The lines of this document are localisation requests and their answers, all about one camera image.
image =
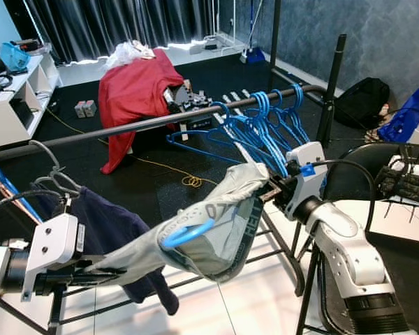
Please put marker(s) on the grey shorts with printed waistband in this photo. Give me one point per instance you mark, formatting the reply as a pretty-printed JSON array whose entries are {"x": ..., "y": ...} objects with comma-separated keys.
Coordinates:
[{"x": 216, "y": 230}]

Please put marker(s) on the dark curtain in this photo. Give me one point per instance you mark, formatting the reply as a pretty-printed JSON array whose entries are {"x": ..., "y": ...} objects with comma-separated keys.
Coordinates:
[{"x": 112, "y": 28}]

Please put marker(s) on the black metal clothes rack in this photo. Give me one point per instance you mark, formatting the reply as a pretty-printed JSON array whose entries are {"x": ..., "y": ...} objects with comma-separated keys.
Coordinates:
[{"x": 126, "y": 128}]

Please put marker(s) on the white plastic bag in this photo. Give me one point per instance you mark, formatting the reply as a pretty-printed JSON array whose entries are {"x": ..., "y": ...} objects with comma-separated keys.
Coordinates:
[{"x": 129, "y": 52}]

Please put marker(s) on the black backpack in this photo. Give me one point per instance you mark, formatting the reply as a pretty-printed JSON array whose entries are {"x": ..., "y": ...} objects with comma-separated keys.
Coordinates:
[{"x": 363, "y": 103}]

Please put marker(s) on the black electronic equipment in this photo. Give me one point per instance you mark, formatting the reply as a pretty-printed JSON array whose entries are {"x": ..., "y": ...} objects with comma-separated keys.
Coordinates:
[{"x": 188, "y": 98}]

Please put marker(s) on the light blue bag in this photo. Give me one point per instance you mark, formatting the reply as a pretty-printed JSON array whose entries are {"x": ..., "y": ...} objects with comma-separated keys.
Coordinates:
[{"x": 15, "y": 56}]

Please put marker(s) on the black metal stand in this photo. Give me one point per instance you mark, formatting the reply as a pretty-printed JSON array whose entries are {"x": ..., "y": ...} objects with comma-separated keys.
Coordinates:
[{"x": 274, "y": 35}]

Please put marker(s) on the navy blue garment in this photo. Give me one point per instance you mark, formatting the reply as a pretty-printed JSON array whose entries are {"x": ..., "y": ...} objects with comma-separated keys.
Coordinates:
[{"x": 105, "y": 223}]

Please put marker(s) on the small grey box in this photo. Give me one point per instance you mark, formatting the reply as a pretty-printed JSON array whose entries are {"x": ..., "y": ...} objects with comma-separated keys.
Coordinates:
[
  {"x": 80, "y": 109},
  {"x": 91, "y": 108}
]

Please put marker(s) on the black chair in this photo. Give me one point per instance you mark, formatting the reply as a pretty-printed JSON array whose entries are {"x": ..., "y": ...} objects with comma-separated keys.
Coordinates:
[{"x": 353, "y": 171}]

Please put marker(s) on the blue plastic hanger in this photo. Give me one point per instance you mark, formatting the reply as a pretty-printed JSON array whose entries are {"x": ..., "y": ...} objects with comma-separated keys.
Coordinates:
[
  {"x": 188, "y": 234},
  {"x": 297, "y": 94},
  {"x": 227, "y": 115},
  {"x": 260, "y": 105},
  {"x": 279, "y": 105}
]

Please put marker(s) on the bright blue garment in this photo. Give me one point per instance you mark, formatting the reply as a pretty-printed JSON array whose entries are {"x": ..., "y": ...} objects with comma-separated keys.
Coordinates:
[{"x": 408, "y": 115}]

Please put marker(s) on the white shelf unit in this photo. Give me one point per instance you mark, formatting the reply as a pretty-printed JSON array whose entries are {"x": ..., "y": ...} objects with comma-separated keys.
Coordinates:
[{"x": 14, "y": 112}]

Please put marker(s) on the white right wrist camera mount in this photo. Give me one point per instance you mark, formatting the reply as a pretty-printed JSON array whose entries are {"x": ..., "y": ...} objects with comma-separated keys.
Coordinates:
[{"x": 307, "y": 174}]

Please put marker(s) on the red cloth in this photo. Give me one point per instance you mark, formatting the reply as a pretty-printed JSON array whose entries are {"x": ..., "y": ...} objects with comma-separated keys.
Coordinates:
[{"x": 136, "y": 98}]

